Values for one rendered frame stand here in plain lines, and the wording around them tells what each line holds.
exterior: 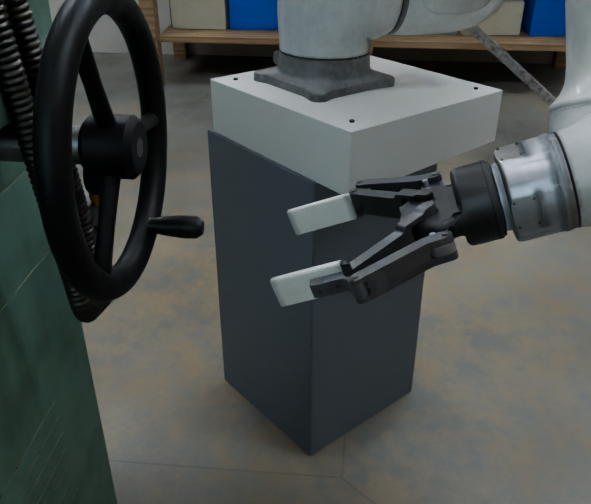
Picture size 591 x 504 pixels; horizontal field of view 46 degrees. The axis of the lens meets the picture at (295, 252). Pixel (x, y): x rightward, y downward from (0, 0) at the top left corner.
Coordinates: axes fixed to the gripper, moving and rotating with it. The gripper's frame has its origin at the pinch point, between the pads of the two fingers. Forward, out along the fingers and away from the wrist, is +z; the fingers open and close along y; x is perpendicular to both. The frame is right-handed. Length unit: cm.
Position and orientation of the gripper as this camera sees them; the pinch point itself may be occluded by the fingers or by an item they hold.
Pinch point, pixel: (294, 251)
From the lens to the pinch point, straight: 68.9
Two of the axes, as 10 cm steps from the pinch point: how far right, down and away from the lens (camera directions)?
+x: 3.5, 8.2, 4.5
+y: -1.0, 5.1, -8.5
